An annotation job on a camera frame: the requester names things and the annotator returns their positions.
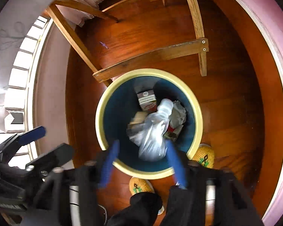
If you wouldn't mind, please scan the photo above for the beige cardboard piece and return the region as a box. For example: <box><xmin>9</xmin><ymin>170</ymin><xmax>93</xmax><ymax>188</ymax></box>
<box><xmin>129</xmin><ymin>111</ymin><xmax>148</xmax><ymax>125</ymax></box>

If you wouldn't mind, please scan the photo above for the yellow rimmed trash bin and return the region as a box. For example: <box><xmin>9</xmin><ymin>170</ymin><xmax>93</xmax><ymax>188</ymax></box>
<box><xmin>95</xmin><ymin>69</ymin><xmax>203</xmax><ymax>180</ymax></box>

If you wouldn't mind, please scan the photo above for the cream crumpled paper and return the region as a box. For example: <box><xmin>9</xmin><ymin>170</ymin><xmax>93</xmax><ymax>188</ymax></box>
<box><xmin>169</xmin><ymin>101</ymin><xmax>187</xmax><ymax>129</ymax></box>

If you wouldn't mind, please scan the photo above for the red white carton box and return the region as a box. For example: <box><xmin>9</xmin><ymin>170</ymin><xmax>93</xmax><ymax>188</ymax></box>
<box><xmin>137</xmin><ymin>90</ymin><xmax>157</xmax><ymax>114</ymax></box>

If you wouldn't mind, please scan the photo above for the clear plastic bottle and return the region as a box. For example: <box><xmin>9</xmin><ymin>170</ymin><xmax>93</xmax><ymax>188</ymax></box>
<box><xmin>126</xmin><ymin>98</ymin><xmax>173</xmax><ymax>162</ymax></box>

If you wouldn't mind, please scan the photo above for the yellow patterned slipper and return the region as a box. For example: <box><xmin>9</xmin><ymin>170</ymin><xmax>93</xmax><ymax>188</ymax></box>
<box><xmin>192</xmin><ymin>143</ymin><xmax>215</xmax><ymax>168</ymax></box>

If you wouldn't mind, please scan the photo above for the wooden table frame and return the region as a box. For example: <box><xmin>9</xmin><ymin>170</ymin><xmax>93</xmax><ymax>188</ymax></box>
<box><xmin>46</xmin><ymin>0</ymin><xmax>208</xmax><ymax>86</ymax></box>

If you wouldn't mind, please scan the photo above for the window with black grille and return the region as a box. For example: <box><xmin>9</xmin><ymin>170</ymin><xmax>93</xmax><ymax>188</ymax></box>
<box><xmin>4</xmin><ymin>16</ymin><xmax>49</xmax><ymax>135</ymax></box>

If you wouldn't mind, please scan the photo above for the tree pattern tablecloth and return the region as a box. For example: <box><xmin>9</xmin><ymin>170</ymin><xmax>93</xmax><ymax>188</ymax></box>
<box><xmin>0</xmin><ymin>0</ymin><xmax>53</xmax><ymax>93</ymax></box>

